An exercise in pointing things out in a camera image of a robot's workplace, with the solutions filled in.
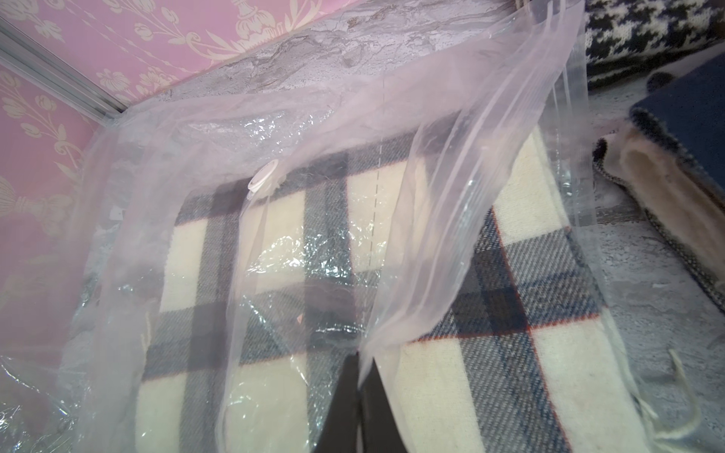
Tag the clear plastic vacuum bag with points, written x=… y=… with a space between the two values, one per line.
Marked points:
x=86 y=229

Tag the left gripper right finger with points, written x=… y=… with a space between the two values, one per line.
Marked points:
x=379 y=431

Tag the navy grey checked scarf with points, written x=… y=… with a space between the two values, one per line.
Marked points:
x=683 y=113

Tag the cream grey plaid scarf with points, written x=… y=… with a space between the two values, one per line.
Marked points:
x=258 y=315

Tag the cream fuzzy scarf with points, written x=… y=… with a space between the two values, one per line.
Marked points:
x=681 y=206

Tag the black white houndstooth scarf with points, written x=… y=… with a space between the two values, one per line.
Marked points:
x=625 y=38

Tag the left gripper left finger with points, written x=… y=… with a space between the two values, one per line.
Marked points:
x=340 y=430

